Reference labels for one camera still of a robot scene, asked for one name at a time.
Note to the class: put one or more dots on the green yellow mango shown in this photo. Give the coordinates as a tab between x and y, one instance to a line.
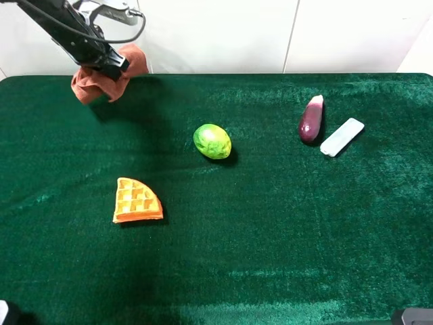
212	141

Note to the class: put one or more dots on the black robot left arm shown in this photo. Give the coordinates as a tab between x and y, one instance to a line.
39	11

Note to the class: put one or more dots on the brown cloth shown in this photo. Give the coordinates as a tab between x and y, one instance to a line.
88	84

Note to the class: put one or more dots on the clear plastic case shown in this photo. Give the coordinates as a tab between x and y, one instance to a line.
341	137

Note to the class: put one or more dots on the green velvet table cover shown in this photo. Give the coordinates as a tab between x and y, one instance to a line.
276	233

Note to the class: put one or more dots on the purple eggplant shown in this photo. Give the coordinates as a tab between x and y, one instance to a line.
310	122

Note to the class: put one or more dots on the yellow waffle wedge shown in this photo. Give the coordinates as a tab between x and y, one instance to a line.
135	202

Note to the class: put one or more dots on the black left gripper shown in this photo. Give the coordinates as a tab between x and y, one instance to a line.
76	32

